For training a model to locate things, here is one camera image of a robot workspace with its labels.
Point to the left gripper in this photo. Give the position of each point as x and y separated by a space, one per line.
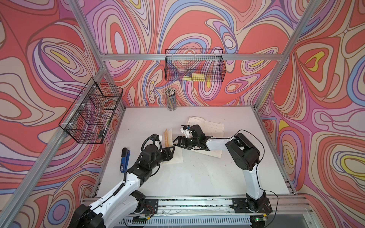
166 153

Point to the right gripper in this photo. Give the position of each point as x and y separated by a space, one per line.
183 138

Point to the cream lined notebook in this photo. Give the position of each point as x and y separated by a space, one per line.
168 142
209 129

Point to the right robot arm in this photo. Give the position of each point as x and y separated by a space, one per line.
243 152

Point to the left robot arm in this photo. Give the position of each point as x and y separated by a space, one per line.
125 198

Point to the blue stapler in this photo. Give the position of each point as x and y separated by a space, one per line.
124 160

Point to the metal pen cup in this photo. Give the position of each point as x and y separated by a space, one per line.
171 98

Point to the yellow sticky notes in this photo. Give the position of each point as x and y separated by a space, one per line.
195 77

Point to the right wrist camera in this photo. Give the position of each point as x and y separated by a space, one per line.
186 131

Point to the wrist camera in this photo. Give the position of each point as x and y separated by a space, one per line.
156 138
186 131

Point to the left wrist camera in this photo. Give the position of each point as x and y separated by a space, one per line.
156 138

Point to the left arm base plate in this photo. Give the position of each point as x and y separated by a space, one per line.
147 207

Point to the black wire basket back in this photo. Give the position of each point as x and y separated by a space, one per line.
180 62

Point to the black wire basket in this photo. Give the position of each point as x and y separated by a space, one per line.
88 119
180 62

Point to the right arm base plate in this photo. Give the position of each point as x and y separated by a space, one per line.
245 205

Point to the black wire basket left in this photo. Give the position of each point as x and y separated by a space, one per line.
88 119

